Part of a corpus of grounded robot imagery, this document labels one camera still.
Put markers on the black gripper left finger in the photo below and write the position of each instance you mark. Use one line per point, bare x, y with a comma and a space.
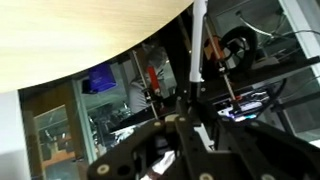
156, 143

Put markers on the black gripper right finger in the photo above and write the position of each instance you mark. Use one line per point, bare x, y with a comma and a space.
273, 153

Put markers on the blue square object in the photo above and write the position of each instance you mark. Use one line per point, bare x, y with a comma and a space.
101, 77

